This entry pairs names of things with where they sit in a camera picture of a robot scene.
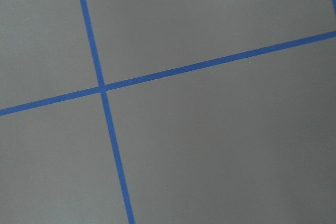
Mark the blue tape strip crosswise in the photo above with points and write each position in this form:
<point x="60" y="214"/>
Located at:
<point x="168" y="73"/>

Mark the blue tape strip lengthwise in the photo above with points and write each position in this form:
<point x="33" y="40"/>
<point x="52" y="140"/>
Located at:
<point x="107" y="112"/>

